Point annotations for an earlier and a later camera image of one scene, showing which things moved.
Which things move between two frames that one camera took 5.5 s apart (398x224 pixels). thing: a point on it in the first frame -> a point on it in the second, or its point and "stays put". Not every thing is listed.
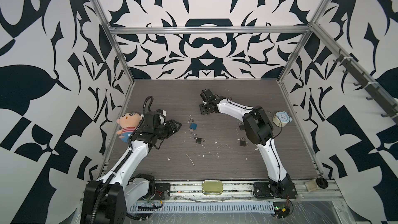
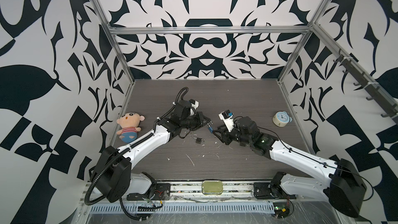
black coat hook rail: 387,104 stays put
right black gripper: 201,109 -> 225,135
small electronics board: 281,209 stays put
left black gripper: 171,127 -> 199,116
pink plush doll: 129,122 stays put
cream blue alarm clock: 281,119 stays put
